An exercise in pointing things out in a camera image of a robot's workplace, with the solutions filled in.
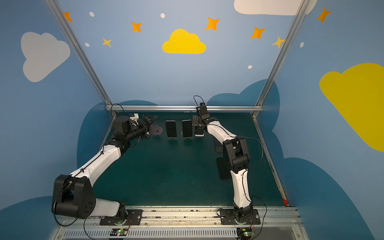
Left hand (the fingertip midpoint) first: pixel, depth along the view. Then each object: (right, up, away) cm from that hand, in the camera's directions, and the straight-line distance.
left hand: (158, 122), depth 80 cm
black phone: (+4, -3, +18) cm, 19 cm away
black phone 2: (+15, -2, +21) cm, 26 cm away
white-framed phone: (+23, -6, +24) cm, 34 cm away
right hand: (+24, +4, +21) cm, 32 cm away
